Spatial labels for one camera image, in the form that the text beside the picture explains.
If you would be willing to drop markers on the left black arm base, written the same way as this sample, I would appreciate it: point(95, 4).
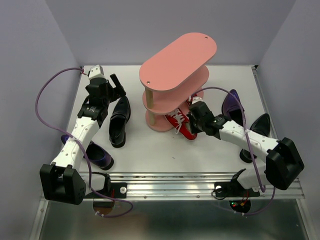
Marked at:
point(102, 183)

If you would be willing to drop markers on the red sneaker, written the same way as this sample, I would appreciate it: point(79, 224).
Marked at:
point(192, 95)
point(181, 124)

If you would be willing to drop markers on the aluminium mounting rail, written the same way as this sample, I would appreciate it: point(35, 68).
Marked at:
point(170, 186)

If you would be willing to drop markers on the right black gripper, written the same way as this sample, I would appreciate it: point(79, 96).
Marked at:
point(194, 128)

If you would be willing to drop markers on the black loafer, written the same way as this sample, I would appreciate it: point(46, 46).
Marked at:
point(118, 121)
point(262, 126)

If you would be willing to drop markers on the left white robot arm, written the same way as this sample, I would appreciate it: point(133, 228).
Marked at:
point(60, 180)

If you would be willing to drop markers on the black loafer right side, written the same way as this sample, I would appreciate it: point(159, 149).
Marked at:
point(262, 126)

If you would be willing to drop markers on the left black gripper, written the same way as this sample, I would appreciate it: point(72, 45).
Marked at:
point(117, 92)

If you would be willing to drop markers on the purple loafer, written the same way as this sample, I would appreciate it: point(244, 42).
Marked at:
point(230, 107)
point(100, 156)

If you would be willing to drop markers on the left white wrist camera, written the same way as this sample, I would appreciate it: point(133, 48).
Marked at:
point(96, 72)

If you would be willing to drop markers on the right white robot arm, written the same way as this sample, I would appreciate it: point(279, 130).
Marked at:
point(282, 161)

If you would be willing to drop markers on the black loafer left side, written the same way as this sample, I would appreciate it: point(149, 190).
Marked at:
point(118, 121)

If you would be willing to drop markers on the pink three-tier shoe shelf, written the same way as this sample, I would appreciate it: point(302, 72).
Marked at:
point(172, 75)

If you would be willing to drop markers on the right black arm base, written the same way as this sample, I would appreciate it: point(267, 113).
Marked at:
point(225, 190)

